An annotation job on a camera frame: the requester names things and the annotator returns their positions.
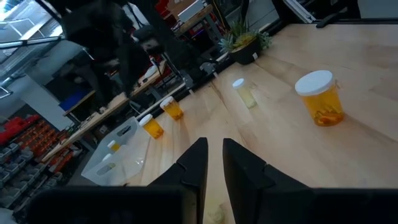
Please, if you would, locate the potted succulent plant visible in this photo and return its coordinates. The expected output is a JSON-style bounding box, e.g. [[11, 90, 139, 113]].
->
[[218, 19, 273, 65]]

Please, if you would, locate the shelf of red storage bins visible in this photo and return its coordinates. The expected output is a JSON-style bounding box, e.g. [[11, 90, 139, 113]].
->
[[0, 113, 81, 175]]

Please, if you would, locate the silver aluminium extrusion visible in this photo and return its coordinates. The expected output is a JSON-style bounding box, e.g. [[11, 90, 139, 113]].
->
[[281, 0, 318, 24]]

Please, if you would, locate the wooden workbench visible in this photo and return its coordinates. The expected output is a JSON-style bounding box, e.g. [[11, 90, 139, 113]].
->
[[40, 58, 169, 162]]

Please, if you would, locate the clear plastic bin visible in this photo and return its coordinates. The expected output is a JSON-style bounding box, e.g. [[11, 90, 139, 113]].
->
[[80, 116, 152, 187]]

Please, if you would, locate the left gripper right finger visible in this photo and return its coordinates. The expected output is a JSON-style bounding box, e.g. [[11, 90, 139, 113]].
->
[[222, 138, 312, 224]]

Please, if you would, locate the blue crate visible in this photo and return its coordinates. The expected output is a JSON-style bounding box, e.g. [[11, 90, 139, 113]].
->
[[58, 90, 91, 112]]

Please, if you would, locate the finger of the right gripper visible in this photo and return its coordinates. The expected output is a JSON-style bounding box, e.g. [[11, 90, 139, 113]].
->
[[91, 60, 116, 106], [118, 45, 150, 96]]

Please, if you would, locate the orange pill bottle white cap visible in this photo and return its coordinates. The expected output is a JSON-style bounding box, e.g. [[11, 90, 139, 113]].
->
[[138, 113, 165, 140], [159, 96, 185, 121]]

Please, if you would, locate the rack of grey storage bins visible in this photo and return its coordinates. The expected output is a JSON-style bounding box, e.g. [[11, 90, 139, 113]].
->
[[0, 141, 63, 215]]

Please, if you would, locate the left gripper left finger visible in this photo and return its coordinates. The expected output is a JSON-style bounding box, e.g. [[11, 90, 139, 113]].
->
[[148, 137, 208, 220]]

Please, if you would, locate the large orange pill bottle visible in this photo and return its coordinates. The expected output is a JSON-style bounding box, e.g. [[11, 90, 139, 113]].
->
[[294, 70, 345, 128]]

